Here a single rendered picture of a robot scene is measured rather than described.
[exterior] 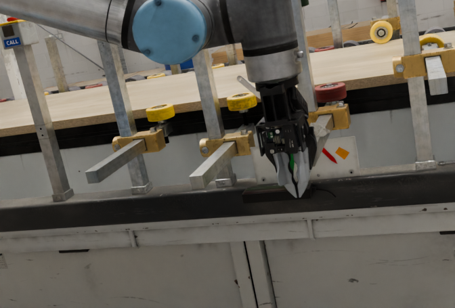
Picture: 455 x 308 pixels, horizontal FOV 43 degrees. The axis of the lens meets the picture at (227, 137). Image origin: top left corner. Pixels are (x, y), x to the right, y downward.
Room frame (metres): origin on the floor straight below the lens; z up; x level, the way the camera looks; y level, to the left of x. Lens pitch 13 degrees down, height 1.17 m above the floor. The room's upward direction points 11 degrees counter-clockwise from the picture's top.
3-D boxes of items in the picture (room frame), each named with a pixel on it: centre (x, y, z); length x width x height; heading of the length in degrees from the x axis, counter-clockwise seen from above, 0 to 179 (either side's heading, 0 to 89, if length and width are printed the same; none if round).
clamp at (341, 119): (1.35, -0.23, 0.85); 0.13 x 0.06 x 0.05; 70
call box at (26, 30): (1.62, 0.51, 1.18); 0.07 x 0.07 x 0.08; 70
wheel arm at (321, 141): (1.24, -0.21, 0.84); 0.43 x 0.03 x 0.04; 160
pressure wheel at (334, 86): (1.43, -0.28, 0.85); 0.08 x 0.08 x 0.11
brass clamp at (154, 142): (1.52, 0.24, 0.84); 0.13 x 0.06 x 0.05; 70
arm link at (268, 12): (0.93, -0.09, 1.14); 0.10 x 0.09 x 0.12; 82
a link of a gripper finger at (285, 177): (0.93, -0.08, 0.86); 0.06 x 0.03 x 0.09; 161
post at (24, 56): (1.62, 0.51, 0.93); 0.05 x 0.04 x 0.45; 70
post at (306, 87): (1.36, -0.21, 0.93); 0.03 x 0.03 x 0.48; 70
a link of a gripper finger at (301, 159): (0.92, -0.11, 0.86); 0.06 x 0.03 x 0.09; 161
